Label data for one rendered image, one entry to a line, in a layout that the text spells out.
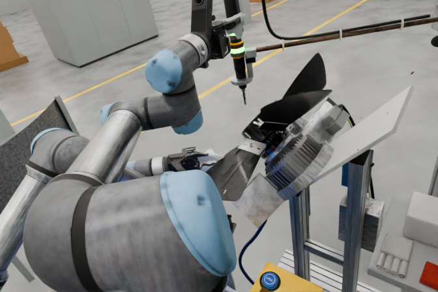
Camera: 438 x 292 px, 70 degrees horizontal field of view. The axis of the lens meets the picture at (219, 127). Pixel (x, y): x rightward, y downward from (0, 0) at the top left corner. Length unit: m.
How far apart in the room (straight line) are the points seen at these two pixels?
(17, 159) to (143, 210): 2.22
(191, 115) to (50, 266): 0.43
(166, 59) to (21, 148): 1.99
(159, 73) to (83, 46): 6.35
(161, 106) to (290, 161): 0.56
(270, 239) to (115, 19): 5.82
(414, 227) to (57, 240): 1.11
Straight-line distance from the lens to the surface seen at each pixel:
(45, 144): 0.97
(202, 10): 0.78
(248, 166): 1.06
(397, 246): 1.26
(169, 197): 0.32
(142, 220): 0.32
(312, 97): 0.96
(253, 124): 1.15
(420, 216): 1.25
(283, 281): 0.92
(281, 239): 2.35
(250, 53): 0.96
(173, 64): 0.63
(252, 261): 2.26
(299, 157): 1.11
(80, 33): 6.93
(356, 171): 1.15
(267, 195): 1.19
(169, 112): 0.69
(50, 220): 0.37
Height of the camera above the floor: 1.87
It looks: 32 degrees down
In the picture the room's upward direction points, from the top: 12 degrees counter-clockwise
